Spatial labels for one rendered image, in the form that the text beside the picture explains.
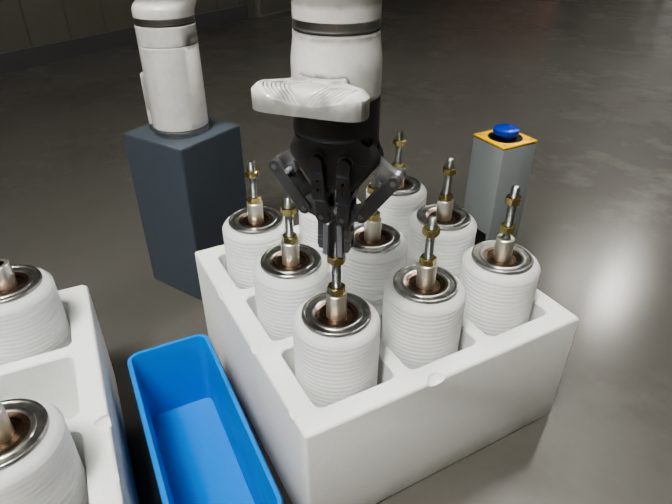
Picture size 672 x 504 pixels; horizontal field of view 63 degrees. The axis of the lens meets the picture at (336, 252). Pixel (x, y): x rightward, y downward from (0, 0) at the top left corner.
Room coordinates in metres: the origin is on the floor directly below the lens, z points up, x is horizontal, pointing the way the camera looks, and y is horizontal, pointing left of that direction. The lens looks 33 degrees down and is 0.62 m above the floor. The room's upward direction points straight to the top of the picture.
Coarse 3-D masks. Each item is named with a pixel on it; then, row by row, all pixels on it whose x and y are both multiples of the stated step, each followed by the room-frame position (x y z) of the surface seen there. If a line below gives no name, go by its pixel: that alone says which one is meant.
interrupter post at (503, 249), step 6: (498, 234) 0.58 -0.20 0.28; (498, 240) 0.57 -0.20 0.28; (504, 240) 0.56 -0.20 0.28; (510, 240) 0.56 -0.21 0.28; (498, 246) 0.56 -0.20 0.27; (504, 246) 0.56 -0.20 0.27; (510, 246) 0.56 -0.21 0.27; (498, 252) 0.56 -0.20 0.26; (504, 252) 0.56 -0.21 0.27; (510, 252) 0.56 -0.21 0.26; (498, 258) 0.56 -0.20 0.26; (504, 258) 0.56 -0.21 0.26; (510, 258) 0.56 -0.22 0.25
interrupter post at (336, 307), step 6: (330, 300) 0.45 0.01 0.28; (336, 300) 0.45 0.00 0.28; (342, 300) 0.45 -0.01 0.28; (330, 306) 0.45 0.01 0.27; (336, 306) 0.45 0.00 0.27; (342, 306) 0.45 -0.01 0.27; (330, 312) 0.45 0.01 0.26; (336, 312) 0.45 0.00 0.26; (342, 312) 0.45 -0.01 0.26; (330, 318) 0.45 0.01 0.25; (336, 318) 0.45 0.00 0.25; (342, 318) 0.45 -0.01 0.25
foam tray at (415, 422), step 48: (240, 336) 0.52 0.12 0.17; (480, 336) 0.50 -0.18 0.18; (528, 336) 0.50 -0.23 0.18; (240, 384) 0.55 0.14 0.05; (288, 384) 0.42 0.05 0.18; (384, 384) 0.42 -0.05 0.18; (432, 384) 0.43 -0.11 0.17; (480, 384) 0.46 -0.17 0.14; (528, 384) 0.51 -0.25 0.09; (288, 432) 0.39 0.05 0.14; (336, 432) 0.37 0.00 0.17; (384, 432) 0.40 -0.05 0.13; (432, 432) 0.43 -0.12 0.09; (480, 432) 0.47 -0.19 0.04; (288, 480) 0.40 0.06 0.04; (336, 480) 0.37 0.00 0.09; (384, 480) 0.40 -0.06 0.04
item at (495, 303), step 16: (464, 256) 0.58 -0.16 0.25; (464, 272) 0.56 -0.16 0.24; (480, 272) 0.54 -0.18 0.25; (528, 272) 0.54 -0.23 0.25; (480, 288) 0.53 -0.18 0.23; (496, 288) 0.52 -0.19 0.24; (512, 288) 0.52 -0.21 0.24; (528, 288) 0.53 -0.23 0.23; (480, 304) 0.53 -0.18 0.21; (496, 304) 0.52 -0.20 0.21; (512, 304) 0.52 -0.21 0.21; (528, 304) 0.54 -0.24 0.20; (480, 320) 0.53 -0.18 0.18; (496, 320) 0.52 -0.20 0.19; (512, 320) 0.52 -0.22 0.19; (528, 320) 0.55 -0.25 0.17
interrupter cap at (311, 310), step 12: (312, 300) 0.48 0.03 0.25; (324, 300) 0.48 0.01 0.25; (348, 300) 0.48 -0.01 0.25; (360, 300) 0.48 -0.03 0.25; (312, 312) 0.46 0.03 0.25; (324, 312) 0.46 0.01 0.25; (348, 312) 0.46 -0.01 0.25; (360, 312) 0.46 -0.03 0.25; (312, 324) 0.44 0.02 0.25; (324, 324) 0.44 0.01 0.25; (336, 324) 0.44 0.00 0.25; (348, 324) 0.44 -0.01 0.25; (360, 324) 0.44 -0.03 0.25; (324, 336) 0.42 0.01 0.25; (336, 336) 0.42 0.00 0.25; (348, 336) 0.42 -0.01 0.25
